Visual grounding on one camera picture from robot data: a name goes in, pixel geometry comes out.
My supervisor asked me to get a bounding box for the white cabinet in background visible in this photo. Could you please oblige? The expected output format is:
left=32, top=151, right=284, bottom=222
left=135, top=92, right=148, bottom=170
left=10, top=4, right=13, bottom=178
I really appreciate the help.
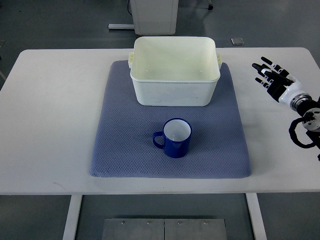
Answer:
left=129, top=0, right=179, bottom=36

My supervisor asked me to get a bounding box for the blue textured mat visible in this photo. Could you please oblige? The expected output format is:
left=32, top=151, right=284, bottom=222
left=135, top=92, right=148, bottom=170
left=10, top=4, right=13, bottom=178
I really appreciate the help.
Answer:
left=90, top=60, right=251, bottom=179

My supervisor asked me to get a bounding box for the left white table leg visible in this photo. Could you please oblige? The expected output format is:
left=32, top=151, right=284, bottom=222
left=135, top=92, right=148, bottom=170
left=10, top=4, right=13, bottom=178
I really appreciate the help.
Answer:
left=62, top=194, right=83, bottom=240

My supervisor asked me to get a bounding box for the right white table leg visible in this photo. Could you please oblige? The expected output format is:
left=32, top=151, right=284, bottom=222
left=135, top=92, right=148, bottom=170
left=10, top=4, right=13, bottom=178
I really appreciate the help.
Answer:
left=245, top=193, right=267, bottom=240

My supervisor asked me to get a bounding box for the small grey floor socket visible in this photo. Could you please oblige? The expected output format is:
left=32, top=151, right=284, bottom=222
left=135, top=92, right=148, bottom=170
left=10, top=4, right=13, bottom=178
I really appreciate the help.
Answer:
left=230, top=37, right=245, bottom=46

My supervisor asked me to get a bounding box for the black caster wheel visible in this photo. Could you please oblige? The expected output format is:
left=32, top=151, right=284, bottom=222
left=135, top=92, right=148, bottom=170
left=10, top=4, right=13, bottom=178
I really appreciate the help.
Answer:
left=207, top=4, right=214, bottom=11

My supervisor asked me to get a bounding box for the grey metal base bar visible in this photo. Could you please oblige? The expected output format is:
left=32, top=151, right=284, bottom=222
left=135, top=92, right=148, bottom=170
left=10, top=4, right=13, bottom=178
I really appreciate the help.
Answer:
left=108, top=23, right=135, bottom=30

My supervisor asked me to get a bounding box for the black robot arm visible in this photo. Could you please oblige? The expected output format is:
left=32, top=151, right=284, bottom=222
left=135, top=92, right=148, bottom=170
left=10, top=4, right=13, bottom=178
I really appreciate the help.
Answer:
left=288, top=93, right=320, bottom=149

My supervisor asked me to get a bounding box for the grey metal floor plate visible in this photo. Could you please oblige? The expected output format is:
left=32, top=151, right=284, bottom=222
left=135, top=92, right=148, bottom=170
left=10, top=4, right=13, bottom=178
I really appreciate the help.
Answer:
left=102, top=218, right=227, bottom=240

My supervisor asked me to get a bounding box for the white plastic box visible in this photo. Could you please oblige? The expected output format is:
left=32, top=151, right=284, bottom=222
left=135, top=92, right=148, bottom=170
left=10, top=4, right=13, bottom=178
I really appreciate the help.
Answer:
left=128, top=36, right=221, bottom=107

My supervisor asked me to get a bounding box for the blue enamel mug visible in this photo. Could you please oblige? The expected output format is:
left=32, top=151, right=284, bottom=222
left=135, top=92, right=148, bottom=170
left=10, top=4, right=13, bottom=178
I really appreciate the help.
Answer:
left=152, top=118, right=193, bottom=159

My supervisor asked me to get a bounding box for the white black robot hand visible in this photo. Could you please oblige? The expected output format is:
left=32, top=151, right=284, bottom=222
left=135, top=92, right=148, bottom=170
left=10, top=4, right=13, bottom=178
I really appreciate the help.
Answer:
left=252, top=56, right=308, bottom=107

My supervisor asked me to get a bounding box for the white table leg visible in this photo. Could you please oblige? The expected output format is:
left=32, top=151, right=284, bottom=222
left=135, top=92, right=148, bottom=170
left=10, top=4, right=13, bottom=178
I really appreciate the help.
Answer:
left=62, top=194, right=83, bottom=240
left=245, top=193, right=267, bottom=240

